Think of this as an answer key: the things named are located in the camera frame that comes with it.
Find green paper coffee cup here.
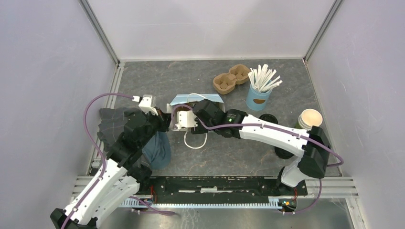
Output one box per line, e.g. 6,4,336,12
259,114,278,124

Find light blue paper bag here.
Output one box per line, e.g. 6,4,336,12
167,93,225,149

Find stack of black lids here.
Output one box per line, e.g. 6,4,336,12
274,147,294,159

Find stack of green paper cups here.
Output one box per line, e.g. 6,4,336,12
295,109,323,130

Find purple cable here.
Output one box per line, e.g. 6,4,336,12
171,104,344,216
60,92,176,229

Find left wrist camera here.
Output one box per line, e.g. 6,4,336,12
132,94,158,115

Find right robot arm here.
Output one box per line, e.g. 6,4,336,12
192,99,331,187

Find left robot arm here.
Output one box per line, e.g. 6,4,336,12
50,109,171,229

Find brown cardboard cup carrier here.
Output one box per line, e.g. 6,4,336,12
213,64,251,94

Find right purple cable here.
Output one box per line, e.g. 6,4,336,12
171,104,344,216

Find blue cloth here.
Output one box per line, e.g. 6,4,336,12
140,132,171,170

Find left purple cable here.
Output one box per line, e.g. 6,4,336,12
60,92,176,229

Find grey checked cloth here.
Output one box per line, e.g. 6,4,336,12
97,107,143,154

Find white wrapped straws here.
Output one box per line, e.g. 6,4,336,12
248,64,283,93

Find blue straw holder cup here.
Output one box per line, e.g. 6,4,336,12
246,85,272,111

